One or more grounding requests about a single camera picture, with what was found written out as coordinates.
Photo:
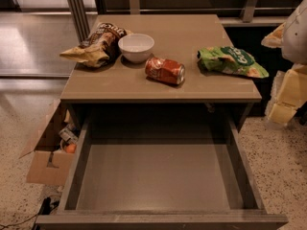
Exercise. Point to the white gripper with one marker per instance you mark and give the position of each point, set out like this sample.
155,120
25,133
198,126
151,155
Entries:
295,37

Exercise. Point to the red coke can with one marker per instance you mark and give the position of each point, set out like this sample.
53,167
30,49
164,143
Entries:
165,70

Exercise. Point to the grey cabinet with top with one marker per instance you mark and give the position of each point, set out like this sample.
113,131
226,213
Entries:
176,37

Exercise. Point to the open grey top drawer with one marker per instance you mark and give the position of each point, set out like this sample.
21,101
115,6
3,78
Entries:
184,172

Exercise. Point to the green chip bag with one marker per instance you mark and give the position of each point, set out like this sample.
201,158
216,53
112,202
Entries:
232,61

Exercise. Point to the white ceramic bowl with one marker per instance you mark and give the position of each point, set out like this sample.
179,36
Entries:
136,48

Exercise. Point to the brown chip bag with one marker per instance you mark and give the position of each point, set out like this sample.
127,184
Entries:
100,48

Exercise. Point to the small packet in box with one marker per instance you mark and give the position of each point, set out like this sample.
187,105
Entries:
68,136

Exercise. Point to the orange fruit in box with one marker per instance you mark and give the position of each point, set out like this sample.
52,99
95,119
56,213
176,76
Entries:
70,148

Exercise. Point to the cardboard box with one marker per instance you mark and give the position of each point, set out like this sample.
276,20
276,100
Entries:
51,163

